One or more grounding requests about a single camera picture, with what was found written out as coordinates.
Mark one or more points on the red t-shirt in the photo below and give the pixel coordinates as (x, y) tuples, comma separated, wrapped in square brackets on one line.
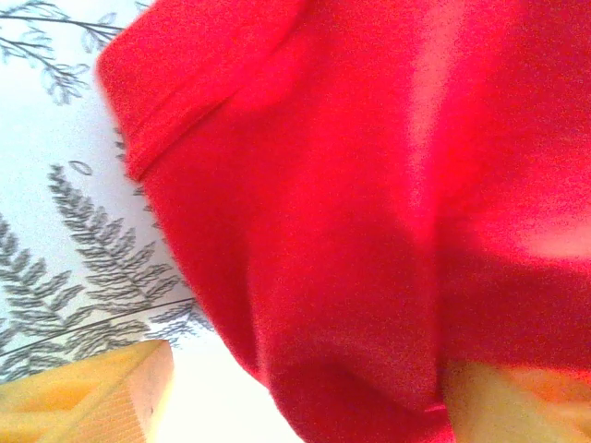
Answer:
[(323, 184)]

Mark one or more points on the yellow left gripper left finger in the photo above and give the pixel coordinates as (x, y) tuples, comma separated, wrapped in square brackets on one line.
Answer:
[(83, 401)]

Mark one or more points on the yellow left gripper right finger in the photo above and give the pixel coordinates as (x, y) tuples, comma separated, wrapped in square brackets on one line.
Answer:
[(522, 410)]

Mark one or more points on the floral patterned table cover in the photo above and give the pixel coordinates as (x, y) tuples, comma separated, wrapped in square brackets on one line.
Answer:
[(46, 138)]

